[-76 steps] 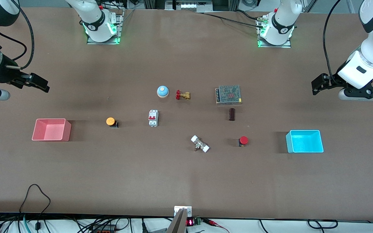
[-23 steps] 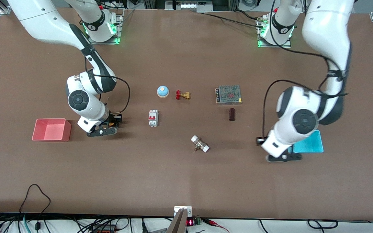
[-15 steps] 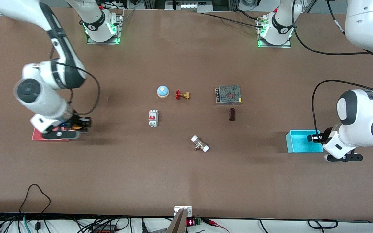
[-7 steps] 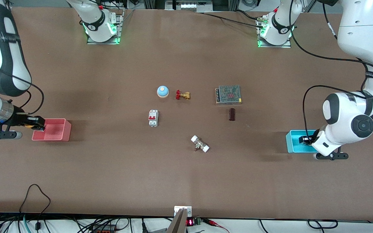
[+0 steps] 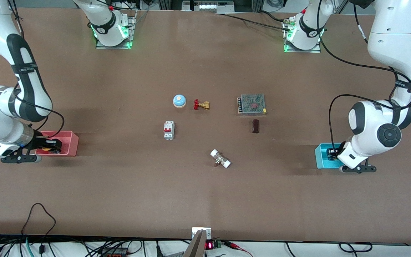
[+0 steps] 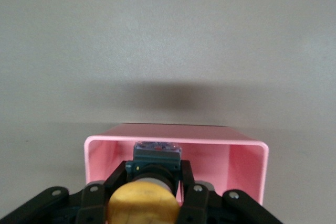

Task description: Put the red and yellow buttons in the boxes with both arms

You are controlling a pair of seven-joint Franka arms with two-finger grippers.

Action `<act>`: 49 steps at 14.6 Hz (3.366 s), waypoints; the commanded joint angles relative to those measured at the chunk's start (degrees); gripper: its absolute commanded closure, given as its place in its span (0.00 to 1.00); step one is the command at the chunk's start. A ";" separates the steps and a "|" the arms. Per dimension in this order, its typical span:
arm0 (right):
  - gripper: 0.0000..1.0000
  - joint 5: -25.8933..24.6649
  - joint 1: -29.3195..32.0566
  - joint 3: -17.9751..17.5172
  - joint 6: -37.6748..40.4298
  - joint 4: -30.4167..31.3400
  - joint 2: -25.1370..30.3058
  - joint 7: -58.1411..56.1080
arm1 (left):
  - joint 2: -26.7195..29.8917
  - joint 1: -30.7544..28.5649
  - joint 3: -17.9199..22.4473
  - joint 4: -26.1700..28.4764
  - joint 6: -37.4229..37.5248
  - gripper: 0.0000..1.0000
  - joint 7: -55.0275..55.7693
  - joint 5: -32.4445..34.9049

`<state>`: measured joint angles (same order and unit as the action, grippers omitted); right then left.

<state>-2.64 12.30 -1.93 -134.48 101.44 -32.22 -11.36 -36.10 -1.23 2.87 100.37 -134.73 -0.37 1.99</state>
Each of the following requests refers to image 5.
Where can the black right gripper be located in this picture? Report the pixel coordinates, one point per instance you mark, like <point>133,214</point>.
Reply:
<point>44,143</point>

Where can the yellow push button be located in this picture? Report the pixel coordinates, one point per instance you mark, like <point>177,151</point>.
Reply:
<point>47,149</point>

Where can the cyan plastic box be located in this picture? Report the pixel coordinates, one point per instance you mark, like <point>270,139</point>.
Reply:
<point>321,159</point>

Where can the pink plastic box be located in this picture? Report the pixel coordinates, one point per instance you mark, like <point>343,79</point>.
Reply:
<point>70,146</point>

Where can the dark brown cylinder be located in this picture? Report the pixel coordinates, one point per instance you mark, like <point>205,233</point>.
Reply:
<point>255,126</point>

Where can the metal mesh power supply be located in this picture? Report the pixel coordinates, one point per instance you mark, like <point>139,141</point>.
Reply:
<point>252,104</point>

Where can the metal valve white ends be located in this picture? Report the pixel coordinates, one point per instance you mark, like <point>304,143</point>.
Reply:
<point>220,159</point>

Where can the white circuit breaker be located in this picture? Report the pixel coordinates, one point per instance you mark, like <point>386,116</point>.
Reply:
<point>168,130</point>

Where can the black power strip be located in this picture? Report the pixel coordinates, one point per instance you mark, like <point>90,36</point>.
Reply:
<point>116,252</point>

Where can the blue round bell button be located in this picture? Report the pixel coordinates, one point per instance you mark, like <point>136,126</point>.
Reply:
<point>179,101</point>

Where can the white mounting plate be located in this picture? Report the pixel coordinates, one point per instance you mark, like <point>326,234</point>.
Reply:
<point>208,233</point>

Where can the red LED display module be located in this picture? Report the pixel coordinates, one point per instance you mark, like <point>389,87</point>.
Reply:
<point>209,245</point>

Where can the white background device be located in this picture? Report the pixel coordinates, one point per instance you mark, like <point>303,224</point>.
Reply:
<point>207,6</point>

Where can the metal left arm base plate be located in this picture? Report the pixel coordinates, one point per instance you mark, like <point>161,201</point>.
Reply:
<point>309,51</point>

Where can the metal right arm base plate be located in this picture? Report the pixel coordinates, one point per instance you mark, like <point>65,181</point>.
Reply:
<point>112,46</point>

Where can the grey camera mount beam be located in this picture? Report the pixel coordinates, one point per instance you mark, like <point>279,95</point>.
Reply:
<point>195,248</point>

